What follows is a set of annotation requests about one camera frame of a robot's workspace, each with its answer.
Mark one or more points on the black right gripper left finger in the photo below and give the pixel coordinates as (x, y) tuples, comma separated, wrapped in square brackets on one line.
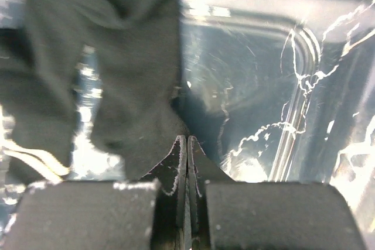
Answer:
[(169, 216)]

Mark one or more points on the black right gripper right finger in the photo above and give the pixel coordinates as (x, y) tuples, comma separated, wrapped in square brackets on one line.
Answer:
[(201, 170)]

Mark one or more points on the clear plastic bin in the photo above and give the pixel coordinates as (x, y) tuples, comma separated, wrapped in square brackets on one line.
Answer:
[(273, 90)]

